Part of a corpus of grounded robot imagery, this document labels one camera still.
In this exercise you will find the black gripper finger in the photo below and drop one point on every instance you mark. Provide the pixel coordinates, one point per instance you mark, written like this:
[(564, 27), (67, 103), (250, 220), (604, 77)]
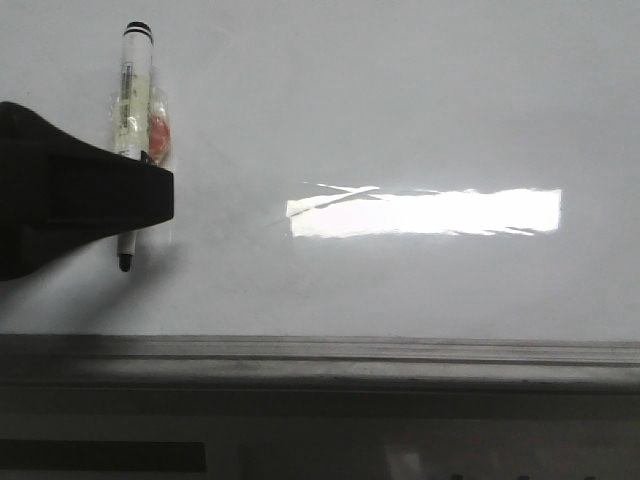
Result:
[(59, 193)]

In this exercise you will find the white black whiteboard marker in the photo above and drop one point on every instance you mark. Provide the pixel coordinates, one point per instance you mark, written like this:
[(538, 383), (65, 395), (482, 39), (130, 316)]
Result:
[(141, 127)]

